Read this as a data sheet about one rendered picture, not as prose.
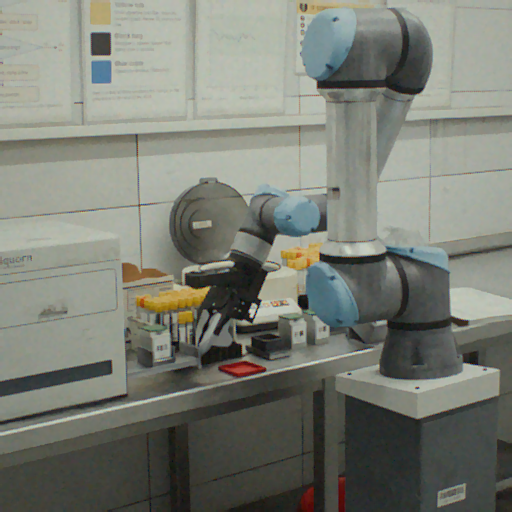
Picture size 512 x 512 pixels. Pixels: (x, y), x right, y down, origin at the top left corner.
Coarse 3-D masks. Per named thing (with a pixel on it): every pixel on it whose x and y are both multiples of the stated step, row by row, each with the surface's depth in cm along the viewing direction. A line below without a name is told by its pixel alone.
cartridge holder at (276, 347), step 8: (256, 336) 214; (264, 336) 216; (272, 336) 215; (280, 336) 213; (248, 344) 215; (256, 344) 213; (264, 344) 210; (272, 344) 211; (280, 344) 212; (256, 352) 212; (264, 352) 210; (272, 352) 209; (280, 352) 210; (288, 352) 211
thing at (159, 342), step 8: (144, 336) 192; (152, 336) 191; (160, 336) 191; (168, 336) 192; (144, 344) 193; (152, 344) 190; (160, 344) 191; (168, 344) 192; (160, 352) 192; (168, 352) 193
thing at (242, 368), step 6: (246, 360) 206; (222, 366) 202; (228, 366) 203; (234, 366) 204; (240, 366) 204; (246, 366) 204; (252, 366) 203; (258, 366) 202; (228, 372) 199; (234, 372) 198; (240, 372) 199; (246, 372) 198; (252, 372) 199; (258, 372) 200
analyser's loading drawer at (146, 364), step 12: (144, 348) 192; (180, 348) 201; (192, 348) 197; (144, 360) 192; (156, 360) 191; (168, 360) 192; (180, 360) 195; (192, 360) 195; (132, 372) 187; (144, 372) 189; (156, 372) 191
